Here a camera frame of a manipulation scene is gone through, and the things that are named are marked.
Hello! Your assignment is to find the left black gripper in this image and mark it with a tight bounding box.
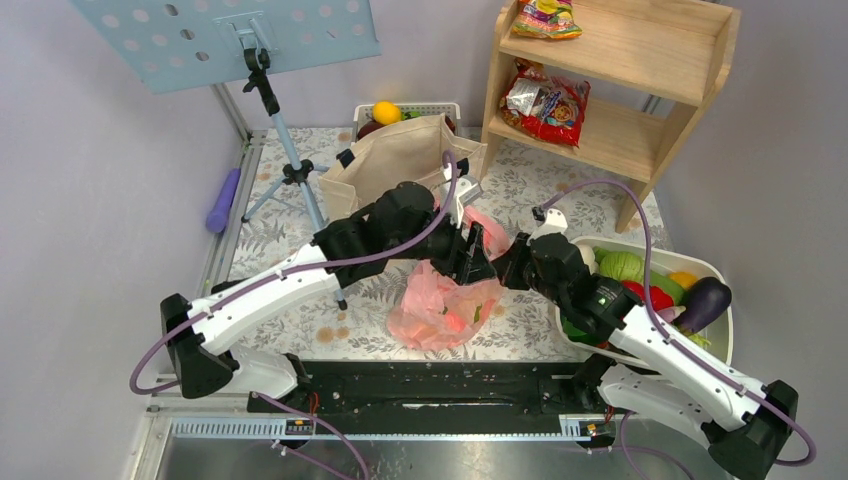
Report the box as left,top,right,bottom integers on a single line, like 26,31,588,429
389,202,497,284

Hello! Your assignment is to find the pink plastic grocery bag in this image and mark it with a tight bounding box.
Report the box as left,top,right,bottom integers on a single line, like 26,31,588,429
386,205,513,352

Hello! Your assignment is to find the beige canvas tote bag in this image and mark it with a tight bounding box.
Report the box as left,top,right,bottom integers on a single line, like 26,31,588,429
319,115,487,221

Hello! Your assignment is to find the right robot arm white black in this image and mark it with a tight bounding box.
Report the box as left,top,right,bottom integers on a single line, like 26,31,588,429
492,233,798,479

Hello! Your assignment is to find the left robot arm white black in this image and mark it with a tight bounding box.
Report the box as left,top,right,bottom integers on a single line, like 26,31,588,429
160,178,495,411

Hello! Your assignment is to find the green cabbage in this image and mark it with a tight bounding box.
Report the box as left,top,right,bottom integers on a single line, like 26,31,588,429
599,252,645,283

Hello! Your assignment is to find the yellow orange pepper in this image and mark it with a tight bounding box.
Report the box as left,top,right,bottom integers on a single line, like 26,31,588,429
668,271,699,290

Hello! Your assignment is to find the red snack bag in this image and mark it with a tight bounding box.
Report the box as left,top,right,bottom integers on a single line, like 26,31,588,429
498,58,591,148

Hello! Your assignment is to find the purple eggplant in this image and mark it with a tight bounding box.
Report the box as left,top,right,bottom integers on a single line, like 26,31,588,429
674,277,732,333

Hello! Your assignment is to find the white perforated fruit basket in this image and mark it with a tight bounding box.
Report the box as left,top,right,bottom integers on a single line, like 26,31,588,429
352,102,462,141

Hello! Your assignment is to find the white vegetable bin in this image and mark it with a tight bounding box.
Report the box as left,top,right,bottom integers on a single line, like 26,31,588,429
548,236,734,377

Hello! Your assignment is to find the wooden two-tier shelf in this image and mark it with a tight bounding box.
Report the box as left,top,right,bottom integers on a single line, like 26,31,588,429
481,1,742,201

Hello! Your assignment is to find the colourful snack bag top shelf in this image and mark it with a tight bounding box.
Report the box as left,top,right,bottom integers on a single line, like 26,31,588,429
511,0,583,40

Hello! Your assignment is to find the light blue music stand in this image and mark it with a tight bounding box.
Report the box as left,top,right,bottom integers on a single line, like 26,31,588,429
74,0,381,229

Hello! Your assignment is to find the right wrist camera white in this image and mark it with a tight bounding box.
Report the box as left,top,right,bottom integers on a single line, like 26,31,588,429
529,206,568,240

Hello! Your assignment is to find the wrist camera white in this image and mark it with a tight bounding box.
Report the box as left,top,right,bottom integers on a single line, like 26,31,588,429
529,206,568,240
439,167,483,229

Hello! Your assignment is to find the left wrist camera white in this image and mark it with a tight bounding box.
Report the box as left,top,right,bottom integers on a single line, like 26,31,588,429
439,167,483,229

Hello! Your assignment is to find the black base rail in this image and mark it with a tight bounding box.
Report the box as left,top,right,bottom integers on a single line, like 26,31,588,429
247,360,624,436

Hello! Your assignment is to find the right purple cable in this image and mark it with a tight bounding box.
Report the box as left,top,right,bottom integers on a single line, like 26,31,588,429
533,178,817,480

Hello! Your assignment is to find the purple handle tool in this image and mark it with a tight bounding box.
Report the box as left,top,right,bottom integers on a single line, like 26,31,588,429
205,168,241,234

